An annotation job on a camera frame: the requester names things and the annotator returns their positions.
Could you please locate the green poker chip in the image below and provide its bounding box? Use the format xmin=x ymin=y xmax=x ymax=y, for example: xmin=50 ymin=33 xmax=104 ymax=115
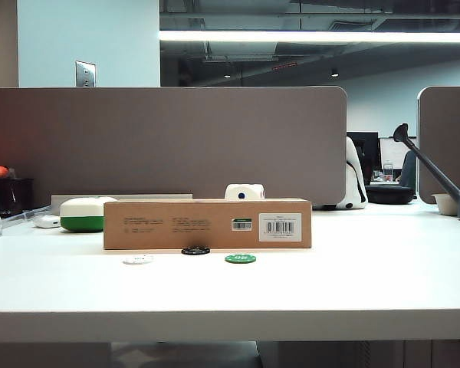
xmin=225 ymin=252 xmax=257 ymax=265

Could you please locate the white and black plush toy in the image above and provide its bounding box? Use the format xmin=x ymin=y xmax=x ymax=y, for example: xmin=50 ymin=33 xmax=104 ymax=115
xmin=314 ymin=136 xmax=370 ymax=210

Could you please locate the black container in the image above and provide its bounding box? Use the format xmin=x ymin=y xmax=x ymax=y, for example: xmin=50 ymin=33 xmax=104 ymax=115
xmin=0 ymin=176 xmax=35 ymax=218

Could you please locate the narrow grey desk partition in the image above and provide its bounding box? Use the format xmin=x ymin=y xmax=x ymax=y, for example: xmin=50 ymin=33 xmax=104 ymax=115
xmin=418 ymin=85 xmax=460 ymax=204

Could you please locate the wide grey desk partition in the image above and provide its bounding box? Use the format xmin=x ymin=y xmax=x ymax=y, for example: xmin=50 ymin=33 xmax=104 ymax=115
xmin=0 ymin=86 xmax=349 ymax=208

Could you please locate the silver wall switch plate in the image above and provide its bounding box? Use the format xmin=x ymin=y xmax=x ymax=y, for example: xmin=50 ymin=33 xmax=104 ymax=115
xmin=75 ymin=59 xmax=97 ymax=87

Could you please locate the black oval zip case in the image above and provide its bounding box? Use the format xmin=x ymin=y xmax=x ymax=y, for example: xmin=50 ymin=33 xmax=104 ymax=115
xmin=366 ymin=185 xmax=417 ymax=205

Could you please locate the small white earbud case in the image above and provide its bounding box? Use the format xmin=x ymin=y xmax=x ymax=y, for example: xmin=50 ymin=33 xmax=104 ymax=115
xmin=34 ymin=214 xmax=61 ymax=228

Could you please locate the monitor with white screen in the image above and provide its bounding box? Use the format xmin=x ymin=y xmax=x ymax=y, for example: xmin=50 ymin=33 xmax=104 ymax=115
xmin=379 ymin=136 xmax=419 ymax=170

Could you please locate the white die with blue dot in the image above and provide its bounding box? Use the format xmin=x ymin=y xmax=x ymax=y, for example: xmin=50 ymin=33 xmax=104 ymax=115
xmin=224 ymin=183 xmax=266 ymax=201

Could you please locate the black computer monitor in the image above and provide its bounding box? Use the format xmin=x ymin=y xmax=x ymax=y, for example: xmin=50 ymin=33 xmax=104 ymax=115
xmin=347 ymin=131 xmax=380 ymax=185

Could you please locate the white poker chip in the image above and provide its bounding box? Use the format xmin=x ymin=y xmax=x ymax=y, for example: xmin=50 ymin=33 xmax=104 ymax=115
xmin=122 ymin=255 xmax=155 ymax=266

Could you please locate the seated person in background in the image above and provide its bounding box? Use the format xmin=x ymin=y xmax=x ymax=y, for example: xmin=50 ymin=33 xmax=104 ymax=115
xmin=398 ymin=149 xmax=419 ymax=188

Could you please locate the white paper bowl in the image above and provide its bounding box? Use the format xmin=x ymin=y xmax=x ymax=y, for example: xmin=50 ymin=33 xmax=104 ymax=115
xmin=432 ymin=192 xmax=460 ymax=216

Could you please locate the brown cardboard box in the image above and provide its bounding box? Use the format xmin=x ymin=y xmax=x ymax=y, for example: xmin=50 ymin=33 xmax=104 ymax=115
xmin=103 ymin=198 xmax=313 ymax=250

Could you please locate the clear acrylic plate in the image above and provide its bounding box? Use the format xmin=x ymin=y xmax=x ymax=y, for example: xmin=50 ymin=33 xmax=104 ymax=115
xmin=2 ymin=205 xmax=53 ymax=231

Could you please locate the green and white case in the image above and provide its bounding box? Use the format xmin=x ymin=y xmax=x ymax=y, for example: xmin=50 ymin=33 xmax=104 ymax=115
xmin=59 ymin=195 xmax=118 ymax=232

